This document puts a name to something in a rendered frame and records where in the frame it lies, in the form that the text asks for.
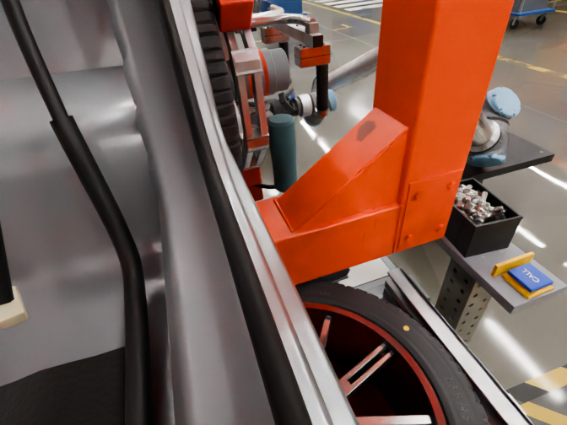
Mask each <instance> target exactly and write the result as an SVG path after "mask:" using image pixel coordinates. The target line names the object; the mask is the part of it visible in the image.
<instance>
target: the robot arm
mask: <svg viewBox="0 0 567 425"><path fill-rule="evenodd" d="M378 49H379V46H377V47H376V48H374V49H372V50H370V51H368V52H366V53H365V54H363V55H361V56H359V57H357V58H355V59H353V60H352V61H351V62H348V63H346V64H345V65H343V66H341V67H339V68H338V69H336V70H334V71H332V72H330V73H329V74H328V107H329V108H330V111H334V110H336V109H337V104H338V103H337V97H336V95H335V92H336V91H338V90H340V89H342V88H345V87H347V86H349V85H350V84H352V83H355V82H357V81H359V80H360V79H363V78H366V77H368V76H370V75H371V74H373V73H376V68H377V58H378ZM278 97H279V100H276V99H270V100H266V101H264V103H265V111H266V118H267V120H268V119H269V118H270V117H271V116H274V115H277V114H289V115H291V116H300V117H304V118H305V122H306V123H307V124H308V125H310V126H318V125H320V124H321V123H322V121H323V119H324V118H325V116H316V76H315V77H314V80H313V82H312V88H311V92H310V93H309V94H302V95H298V96H297V97H296V99H293V101H292V100H291V99H290V98H289V97H288V96H287V95H286V94H285V93H284V92H282V93H280V94H278ZM520 105H521V103H520V101H519V99H518V97H517V96H516V94H515V93H513V91H512V90H510V89H508V88H505V87H498V88H496V89H493V90H490V91H489V92H488V93H487V94H486V97H485V100H484V103H483V108H482V111H481V114H480V117H479V120H478V124H477V128H476V131H475V133H474V137H473V140H472V145H471V147H470V151H469V154H468V156H467V163H468V164H470V165H471V166H476V167H494V166H497V165H501V164H503V163H504V162H505V157H506V151H507V143H508V134H509V125H510V119H511V118H514V117H515V116H517V115H518V114H519V112H520V109H521V107H520ZM268 110H269V111H268Z"/></svg>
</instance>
